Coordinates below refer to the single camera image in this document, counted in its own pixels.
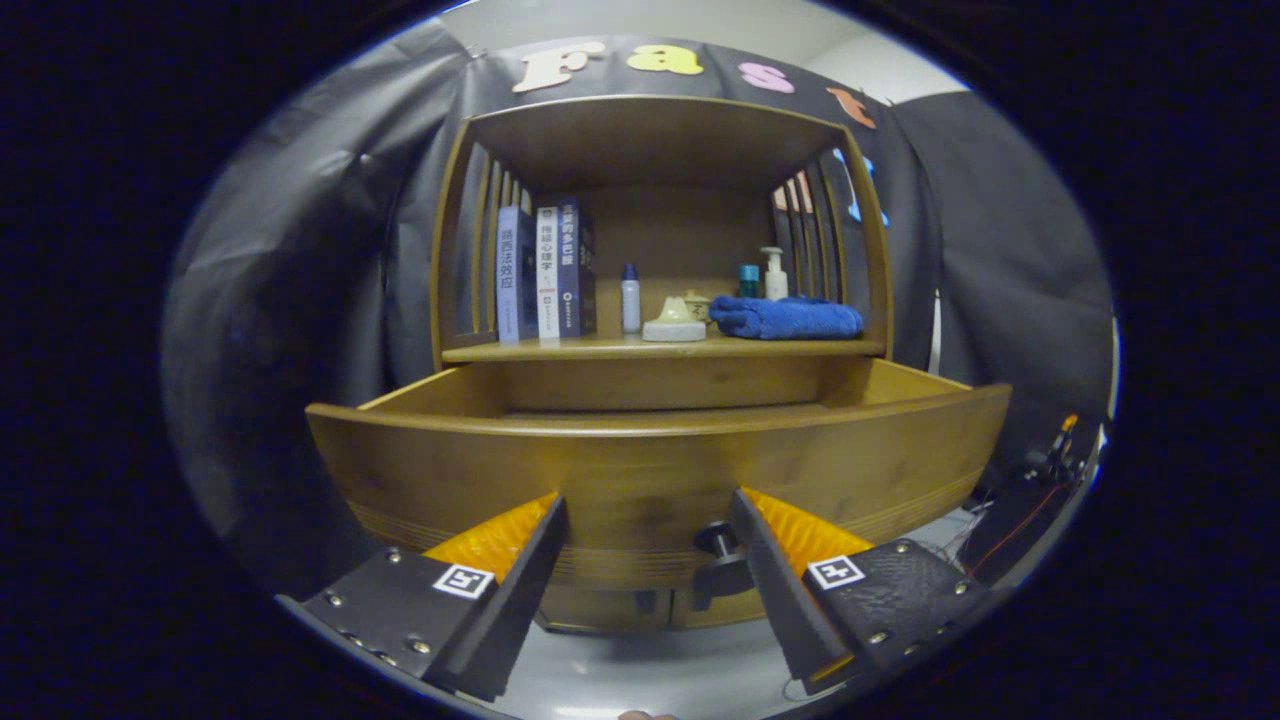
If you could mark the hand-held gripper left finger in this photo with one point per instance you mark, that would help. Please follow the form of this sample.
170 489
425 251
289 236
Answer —
520 590

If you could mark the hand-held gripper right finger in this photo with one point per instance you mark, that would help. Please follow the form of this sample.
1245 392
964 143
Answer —
775 590

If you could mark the wooden drawer with black knob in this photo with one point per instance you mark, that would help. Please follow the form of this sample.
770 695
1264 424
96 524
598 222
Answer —
640 470

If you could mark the pale green ceramic dish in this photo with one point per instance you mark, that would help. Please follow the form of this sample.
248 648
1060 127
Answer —
672 325

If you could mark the wooden cabinet door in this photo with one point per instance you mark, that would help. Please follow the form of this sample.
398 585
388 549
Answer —
700 618
600 605

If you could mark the wooden countertop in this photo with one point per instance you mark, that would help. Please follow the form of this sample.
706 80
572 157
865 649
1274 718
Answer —
600 348

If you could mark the wooden cabinet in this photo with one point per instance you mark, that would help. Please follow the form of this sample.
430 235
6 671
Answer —
650 130

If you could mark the black equipment with orange clip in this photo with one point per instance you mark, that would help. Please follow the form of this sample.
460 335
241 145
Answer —
1010 530

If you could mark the folded blue towel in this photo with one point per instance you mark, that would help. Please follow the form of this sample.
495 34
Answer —
790 318

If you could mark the beige lidded teacup with saucer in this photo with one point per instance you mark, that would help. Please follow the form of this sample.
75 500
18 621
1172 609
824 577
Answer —
701 305

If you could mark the white bottle with blue cap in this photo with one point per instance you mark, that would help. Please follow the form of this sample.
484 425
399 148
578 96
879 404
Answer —
630 305

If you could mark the white pump bottle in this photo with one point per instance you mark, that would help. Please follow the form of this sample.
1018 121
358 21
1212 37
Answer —
775 282

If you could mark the teal bottle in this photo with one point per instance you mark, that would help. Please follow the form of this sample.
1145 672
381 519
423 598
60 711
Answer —
748 282

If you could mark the light blue book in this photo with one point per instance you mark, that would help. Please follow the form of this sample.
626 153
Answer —
510 275

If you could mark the white book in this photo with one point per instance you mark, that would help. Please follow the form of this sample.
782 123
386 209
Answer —
547 275

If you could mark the black backdrop cloth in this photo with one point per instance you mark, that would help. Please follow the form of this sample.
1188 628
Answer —
300 300

